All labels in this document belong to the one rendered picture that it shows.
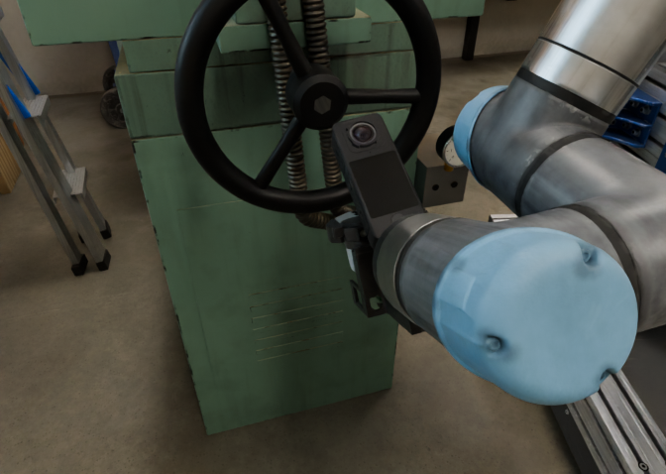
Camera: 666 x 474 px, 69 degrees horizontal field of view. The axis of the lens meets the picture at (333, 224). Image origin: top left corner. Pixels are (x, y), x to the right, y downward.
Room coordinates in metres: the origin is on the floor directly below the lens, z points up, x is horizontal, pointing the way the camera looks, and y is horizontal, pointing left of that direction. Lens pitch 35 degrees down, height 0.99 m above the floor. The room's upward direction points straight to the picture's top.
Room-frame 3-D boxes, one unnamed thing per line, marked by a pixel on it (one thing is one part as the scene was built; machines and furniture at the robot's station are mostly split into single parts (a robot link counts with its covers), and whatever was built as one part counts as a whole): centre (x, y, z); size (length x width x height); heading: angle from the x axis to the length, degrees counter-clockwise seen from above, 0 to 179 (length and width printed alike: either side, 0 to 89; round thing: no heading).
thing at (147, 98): (0.94, 0.15, 0.76); 0.57 x 0.45 x 0.09; 16
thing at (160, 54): (0.77, 0.10, 0.82); 0.40 x 0.21 x 0.04; 106
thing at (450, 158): (0.70, -0.19, 0.65); 0.06 x 0.04 x 0.08; 106
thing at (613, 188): (0.23, -0.18, 0.83); 0.11 x 0.11 x 0.08; 16
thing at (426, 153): (0.77, -0.18, 0.58); 0.12 x 0.08 x 0.08; 16
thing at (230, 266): (0.94, 0.15, 0.36); 0.58 x 0.45 x 0.71; 16
